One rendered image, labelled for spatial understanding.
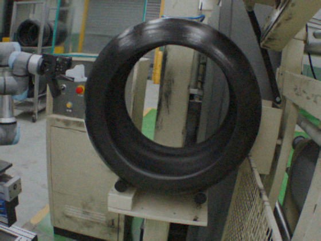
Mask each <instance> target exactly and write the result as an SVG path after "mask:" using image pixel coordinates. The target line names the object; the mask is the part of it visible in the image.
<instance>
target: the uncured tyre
mask: <svg viewBox="0 0 321 241"><path fill-rule="evenodd" d="M166 45H179V46H185V47H188V48H191V49H194V50H196V51H197V52H200V53H202V54H204V55H205V56H207V57H208V58H210V59H211V60H213V61H214V62H215V63H216V64H217V65H218V66H219V67H220V68H221V70H222V71H223V73H224V75H225V78H226V81H227V82H228V87H229V104H228V111H227V113H226V117H225V119H224V120H223V122H222V123H221V125H220V127H219V128H218V129H217V131H215V132H214V133H213V134H212V135H211V136H210V137H209V138H207V139H205V140H204V141H202V142H199V143H198V144H195V145H192V146H185V147H171V146H165V145H161V144H159V143H156V142H154V141H152V140H151V139H149V138H147V137H146V136H145V135H144V134H142V133H141V132H140V131H139V130H138V128H137V127H136V126H135V124H134V122H132V120H131V118H130V116H129V113H128V111H127V106H126V99H125V90H126V82H127V80H128V77H129V74H130V72H131V70H132V68H133V67H134V66H135V64H136V63H137V62H138V61H139V60H140V59H141V58H142V57H143V56H145V55H146V54H147V53H148V52H150V51H152V50H154V49H156V48H159V47H162V46H166ZM261 116H262V102H261V91H260V86H259V82H258V79H257V76H256V73H255V71H254V69H253V68H252V66H251V64H250V62H249V60H248V59H247V57H246V56H245V55H244V53H243V52H242V50H241V49H240V48H239V47H238V46H237V45H236V44H235V43H234V42H233V41H232V40H231V39H230V38H228V37H227V36H226V35H224V34H223V33H221V32H220V31H218V30H217V29H215V28H213V27H211V26H209V25H206V24H204V23H202V22H199V21H196V20H191V19H188V18H179V17H166V18H154V19H151V20H147V21H143V22H141V23H138V24H136V25H133V26H132V27H130V28H128V29H126V30H125V31H123V32H121V33H119V34H118V35H117V36H116V37H114V38H113V39H112V40H111V41H110V42H109V43H108V44H107V45H106V46H105V47H104V48H103V50H102V51H101V52H100V53H99V54H98V56H97V58H96V60H95V61H94V63H93V65H92V68H91V70H90V71H89V74H88V77H87V80H86V83H85V88H84V93H83V117H84V122H85V125H86V129H87V133H88V136H89V139H90V142H91V144H92V146H93V148H94V149H95V151H96V153H97V155H98V156H99V157H100V159H101V160H102V161H103V162H104V163H105V164H106V166H107V167H108V168H109V169H110V170H111V171H112V172H114V173H115V174H116V175H118V176H119V177H120V178H121V179H122V180H124V181H125V182H127V183H129V184H131V185H133V186H135V187H137V188H140V189H143V190H146V191H149V192H153V193H159V194H163V195H186V194H191V193H195V192H198V191H202V190H205V189H207V188H210V187H212V186H214V185H215V184H218V183H219V182H221V181H222V180H224V179H226V178H227V177H228V176H230V174H231V173H233V172H234V171H235V170H236V169H237V168H238V167H239V166H240V165H241V164H242V162H243V161H244V159H245V158H246V157H247V155H248V154H249V152H250V150H251V148H252V147H253V145H254V143H255V140H256V137H257V133H258V131H259V127H260V123H261Z"/></svg>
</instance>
